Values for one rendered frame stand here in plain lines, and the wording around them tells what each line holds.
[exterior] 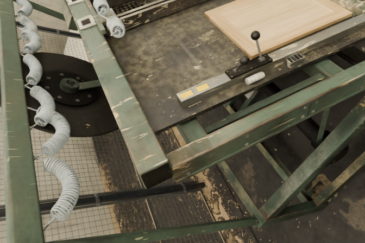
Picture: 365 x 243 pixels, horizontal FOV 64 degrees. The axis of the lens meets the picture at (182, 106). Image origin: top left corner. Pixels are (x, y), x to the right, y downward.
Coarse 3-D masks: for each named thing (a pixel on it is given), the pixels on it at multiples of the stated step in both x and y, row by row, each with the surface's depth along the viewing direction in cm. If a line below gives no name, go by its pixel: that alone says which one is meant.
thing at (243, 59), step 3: (240, 57) 107; (243, 57) 105; (246, 57) 105; (240, 60) 106; (243, 60) 105; (246, 60) 105; (240, 63) 107; (243, 63) 106; (246, 63) 106; (240, 66) 111; (234, 69) 116; (237, 69) 115; (234, 72) 116; (237, 72) 116
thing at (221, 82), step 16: (320, 32) 128; (336, 32) 127; (352, 32) 130; (288, 48) 124; (304, 48) 123; (272, 64) 120; (208, 80) 117; (224, 80) 116; (240, 80) 118; (192, 96) 112; (208, 96) 116
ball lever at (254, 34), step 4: (252, 32) 115; (256, 32) 114; (252, 36) 115; (256, 36) 114; (256, 40) 116; (256, 44) 117; (260, 52) 118; (260, 56) 119; (260, 60) 118; (264, 60) 119
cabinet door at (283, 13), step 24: (240, 0) 158; (264, 0) 155; (288, 0) 152; (312, 0) 149; (216, 24) 147; (240, 24) 143; (264, 24) 141; (288, 24) 138; (312, 24) 136; (240, 48) 133; (264, 48) 129
